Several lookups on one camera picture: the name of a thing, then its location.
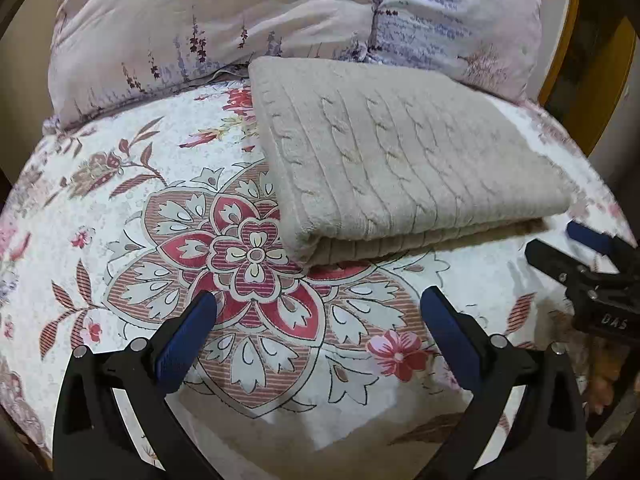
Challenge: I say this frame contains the person's fuzzy beige clothing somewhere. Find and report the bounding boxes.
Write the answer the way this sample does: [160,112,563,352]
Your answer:
[547,310,603,378]

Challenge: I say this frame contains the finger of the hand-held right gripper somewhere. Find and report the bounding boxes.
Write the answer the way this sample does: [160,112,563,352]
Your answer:
[525,240,585,287]
[565,220,640,267]

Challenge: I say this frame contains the person's right hand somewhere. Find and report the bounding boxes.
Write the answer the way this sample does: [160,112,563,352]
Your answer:
[585,345,623,415]

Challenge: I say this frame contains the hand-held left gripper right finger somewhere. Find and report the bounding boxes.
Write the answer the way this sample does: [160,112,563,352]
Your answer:
[415,286,586,480]

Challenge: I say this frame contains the beige cable-knit sweater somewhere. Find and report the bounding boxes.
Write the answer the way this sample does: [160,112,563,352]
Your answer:
[247,56,573,268]

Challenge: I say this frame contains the pink floral pillow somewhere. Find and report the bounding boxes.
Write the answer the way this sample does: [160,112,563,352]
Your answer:
[42,0,556,133]

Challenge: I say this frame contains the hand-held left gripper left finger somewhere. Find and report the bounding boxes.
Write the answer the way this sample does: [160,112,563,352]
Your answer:
[52,291,218,480]

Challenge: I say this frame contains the yellow wooden frame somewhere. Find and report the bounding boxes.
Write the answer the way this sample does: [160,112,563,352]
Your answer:
[536,0,640,157]

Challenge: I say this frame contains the floral bed sheet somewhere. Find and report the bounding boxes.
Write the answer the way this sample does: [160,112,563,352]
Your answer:
[0,77,640,480]

